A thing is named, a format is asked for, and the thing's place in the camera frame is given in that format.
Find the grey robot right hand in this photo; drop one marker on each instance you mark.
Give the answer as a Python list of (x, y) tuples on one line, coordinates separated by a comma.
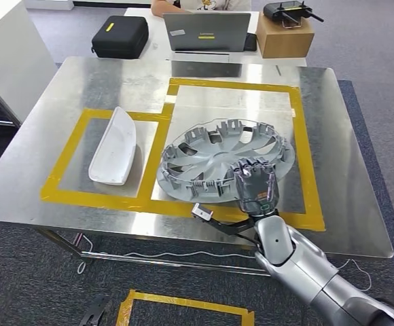
[(258, 189)]

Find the silver plastic wheel hubcap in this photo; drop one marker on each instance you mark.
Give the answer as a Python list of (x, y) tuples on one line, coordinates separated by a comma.
[(210, 162)]

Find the person's forearm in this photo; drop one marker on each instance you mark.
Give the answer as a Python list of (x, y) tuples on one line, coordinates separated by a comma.
[(163, 8)]

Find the steel workbench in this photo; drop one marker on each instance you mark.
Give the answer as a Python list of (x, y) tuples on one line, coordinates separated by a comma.
[(346, 180)]

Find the white plastic cover part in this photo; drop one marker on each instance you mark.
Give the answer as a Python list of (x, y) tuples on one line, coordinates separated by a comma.
[(115, 148)]

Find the small black item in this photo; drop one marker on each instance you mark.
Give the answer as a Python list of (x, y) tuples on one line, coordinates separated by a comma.
[(251, 42)]

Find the cardboard box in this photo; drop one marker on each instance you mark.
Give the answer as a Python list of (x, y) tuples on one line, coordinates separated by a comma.
[(281, 45)]

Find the grey laptop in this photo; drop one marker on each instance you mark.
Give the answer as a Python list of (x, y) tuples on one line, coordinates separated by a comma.
[(224, 27)]

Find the black remote controller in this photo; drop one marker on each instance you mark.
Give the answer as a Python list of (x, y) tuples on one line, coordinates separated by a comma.
[(280, 11)]

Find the person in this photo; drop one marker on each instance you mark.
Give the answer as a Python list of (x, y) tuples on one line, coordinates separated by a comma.
[(224, 3)]

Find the white desk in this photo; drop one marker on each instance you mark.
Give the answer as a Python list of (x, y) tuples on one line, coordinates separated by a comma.
[(154, 40)]

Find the black zip case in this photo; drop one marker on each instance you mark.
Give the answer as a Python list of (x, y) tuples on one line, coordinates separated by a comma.
[(120, 40)]

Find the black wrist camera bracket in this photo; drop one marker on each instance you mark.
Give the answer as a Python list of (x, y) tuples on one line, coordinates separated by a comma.
[(231, 227)]

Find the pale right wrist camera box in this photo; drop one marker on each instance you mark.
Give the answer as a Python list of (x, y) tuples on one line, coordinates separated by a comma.
[(202, 212)]

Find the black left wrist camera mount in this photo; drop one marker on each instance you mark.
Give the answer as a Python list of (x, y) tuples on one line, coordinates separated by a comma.
[(93, 312)]

